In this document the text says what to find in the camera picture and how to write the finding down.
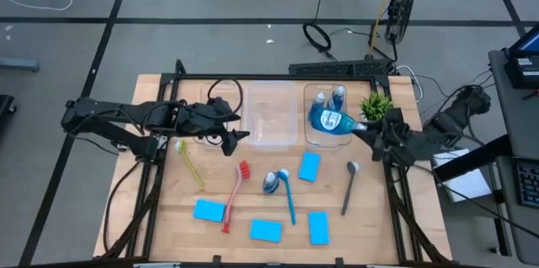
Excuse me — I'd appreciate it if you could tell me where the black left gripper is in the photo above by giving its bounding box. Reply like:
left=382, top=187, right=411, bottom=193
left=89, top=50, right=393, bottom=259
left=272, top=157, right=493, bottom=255
left=179, top=103, right=251, bottom=158

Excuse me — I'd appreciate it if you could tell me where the grey desk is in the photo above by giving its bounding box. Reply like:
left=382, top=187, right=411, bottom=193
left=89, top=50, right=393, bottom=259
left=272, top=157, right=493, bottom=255
left=488, top=48, right=539, bottom=265

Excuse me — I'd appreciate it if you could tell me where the yellow hanging cord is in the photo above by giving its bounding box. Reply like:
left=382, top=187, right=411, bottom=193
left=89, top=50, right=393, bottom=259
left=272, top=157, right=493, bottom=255
left=369, top=0, right=401, bottom=57

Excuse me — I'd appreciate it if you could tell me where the black left wrist camera cable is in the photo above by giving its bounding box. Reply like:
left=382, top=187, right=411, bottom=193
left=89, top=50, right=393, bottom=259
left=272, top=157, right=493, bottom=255
left=207, top=78, right=245, bottom=120

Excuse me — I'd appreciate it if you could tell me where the black keyboard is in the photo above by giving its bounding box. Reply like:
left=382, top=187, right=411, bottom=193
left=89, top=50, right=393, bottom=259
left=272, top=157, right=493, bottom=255
left=515, top=158, right=539, bottom=210

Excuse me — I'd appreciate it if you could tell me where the green plant in white pot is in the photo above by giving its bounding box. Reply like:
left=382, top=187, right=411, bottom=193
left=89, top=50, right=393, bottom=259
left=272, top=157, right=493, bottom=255
left=359, top=90, right=396, bottom=122

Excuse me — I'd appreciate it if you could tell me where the black perforated metal bar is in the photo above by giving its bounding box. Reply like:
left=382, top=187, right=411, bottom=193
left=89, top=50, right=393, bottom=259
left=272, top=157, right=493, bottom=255
left=288, top=59, right=395, bottom=78

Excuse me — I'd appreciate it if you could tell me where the grey spoon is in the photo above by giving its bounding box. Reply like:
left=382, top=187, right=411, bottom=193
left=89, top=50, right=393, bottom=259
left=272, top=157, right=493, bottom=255
left=339, top=161, right=360, bottom=217

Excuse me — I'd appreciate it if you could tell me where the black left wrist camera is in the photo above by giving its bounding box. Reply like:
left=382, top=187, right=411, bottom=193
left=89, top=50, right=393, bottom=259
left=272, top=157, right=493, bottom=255
left=205, top=96, right=232, bottom=114

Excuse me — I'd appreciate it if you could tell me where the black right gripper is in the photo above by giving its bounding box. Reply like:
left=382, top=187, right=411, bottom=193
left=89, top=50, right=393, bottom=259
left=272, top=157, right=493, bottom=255
left=352, top=118, right=418, bottom=164

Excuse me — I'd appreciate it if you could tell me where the grey floor bar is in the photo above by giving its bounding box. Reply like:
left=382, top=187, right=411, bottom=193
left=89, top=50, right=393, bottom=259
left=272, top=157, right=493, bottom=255
left=0, top=56, right=41, bottom=73

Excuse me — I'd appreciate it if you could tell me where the green dish brush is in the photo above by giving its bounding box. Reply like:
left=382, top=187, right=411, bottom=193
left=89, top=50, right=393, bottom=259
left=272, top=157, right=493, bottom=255
left=174, top=139, right=206, bottom=189

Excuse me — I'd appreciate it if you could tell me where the black floor fan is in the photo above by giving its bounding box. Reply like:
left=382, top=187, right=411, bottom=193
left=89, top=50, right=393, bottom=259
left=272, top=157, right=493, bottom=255
left=384, top=0, right=419, bottom=46

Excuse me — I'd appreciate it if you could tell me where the teal dish brush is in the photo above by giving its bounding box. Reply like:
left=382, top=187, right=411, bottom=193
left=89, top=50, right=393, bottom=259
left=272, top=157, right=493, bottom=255
left=276, top=168, right=297, bottom=226

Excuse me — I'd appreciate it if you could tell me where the red and pink dish brush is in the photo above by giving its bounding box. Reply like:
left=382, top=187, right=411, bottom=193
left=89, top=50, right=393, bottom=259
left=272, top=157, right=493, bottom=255
left=221, top=160, right=252, bottom=234

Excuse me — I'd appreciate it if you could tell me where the tall clear plastic bin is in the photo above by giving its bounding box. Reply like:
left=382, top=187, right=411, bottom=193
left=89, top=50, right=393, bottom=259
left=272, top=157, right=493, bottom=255
left=243, top=80, right=299, bottom=153

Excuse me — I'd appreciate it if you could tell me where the white paper sheet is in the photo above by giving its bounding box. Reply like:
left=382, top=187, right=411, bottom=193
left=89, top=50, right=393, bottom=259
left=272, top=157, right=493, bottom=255
left=432, top=148, right=493, bottom=204

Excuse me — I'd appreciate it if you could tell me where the black hanging cable with coil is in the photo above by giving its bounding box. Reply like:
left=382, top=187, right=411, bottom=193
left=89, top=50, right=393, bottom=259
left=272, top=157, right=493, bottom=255
left=302, top=0, right=338, bottom=61

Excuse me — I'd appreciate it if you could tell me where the black floor stand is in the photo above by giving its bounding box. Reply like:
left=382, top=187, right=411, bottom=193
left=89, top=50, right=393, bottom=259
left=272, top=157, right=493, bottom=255
left=0, top=94, right=18, bottom=118

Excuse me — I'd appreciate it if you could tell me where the clear bin with handles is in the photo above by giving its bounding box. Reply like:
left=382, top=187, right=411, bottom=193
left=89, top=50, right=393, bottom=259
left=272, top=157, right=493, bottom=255
left=197, top=82, right=245, bottom=149
left=302, top=82, right=354, bottom=150

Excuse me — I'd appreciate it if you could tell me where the blue sponge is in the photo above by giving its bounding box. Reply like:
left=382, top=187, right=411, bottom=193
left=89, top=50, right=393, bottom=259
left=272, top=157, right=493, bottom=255
left=307, top=211, right=331, bottom=246
left=297, top=151, right=322, bottom=184
left=192, top=199, right=227, bottom=223
left=248, top=218, right=283, bottom=244

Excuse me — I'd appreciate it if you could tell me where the black box with label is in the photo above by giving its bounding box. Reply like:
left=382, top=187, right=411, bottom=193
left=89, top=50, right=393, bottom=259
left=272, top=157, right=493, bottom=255
left=504, top=55, right=539, bottom=90

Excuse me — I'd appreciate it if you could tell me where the laptop with blue screen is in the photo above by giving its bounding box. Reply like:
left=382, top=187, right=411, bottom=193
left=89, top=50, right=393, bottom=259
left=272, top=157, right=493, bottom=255
left=507, top=23, right=539, bottom=61

